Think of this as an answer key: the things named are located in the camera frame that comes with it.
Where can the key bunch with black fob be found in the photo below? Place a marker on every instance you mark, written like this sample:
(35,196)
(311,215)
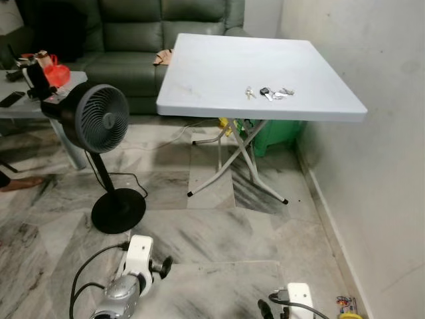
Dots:
(273,94)

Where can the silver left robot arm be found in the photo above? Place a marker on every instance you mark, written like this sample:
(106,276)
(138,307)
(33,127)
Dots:
(119,296)

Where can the yellow colourful floor item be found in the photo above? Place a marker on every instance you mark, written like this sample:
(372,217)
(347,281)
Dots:
(348,309)

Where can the yellow plastic item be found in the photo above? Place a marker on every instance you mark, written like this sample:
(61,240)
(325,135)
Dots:
(227,126)

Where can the black standing fan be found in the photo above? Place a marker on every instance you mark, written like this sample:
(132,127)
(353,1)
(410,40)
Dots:
(99,119)

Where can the green plastic bin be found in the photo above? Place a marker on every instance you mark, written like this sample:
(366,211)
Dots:
(279,136)

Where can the small single key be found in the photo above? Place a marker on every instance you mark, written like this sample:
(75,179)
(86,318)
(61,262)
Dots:
(249,93)

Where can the grey side table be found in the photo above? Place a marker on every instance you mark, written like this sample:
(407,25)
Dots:
(26,109)

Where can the brown item on sofa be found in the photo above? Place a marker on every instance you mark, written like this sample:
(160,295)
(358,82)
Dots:
(162,58)

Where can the white folding table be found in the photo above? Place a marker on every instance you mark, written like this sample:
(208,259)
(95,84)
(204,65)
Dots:
(252,66)

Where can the black device on stand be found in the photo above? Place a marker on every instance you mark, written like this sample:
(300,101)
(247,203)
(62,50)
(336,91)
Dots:
(36,80)

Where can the black phone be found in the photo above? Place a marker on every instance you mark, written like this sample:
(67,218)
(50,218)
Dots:
(10,99)

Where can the green leather sofa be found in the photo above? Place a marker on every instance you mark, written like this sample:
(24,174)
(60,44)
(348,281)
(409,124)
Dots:
(126,40)

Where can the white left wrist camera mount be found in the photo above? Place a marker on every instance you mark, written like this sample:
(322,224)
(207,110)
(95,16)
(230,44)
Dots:
(139,256)

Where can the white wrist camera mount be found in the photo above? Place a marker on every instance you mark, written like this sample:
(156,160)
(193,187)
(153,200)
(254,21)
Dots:
(139,256)
(300,299)

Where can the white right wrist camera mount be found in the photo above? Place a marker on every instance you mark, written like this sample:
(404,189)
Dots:
(300,299)

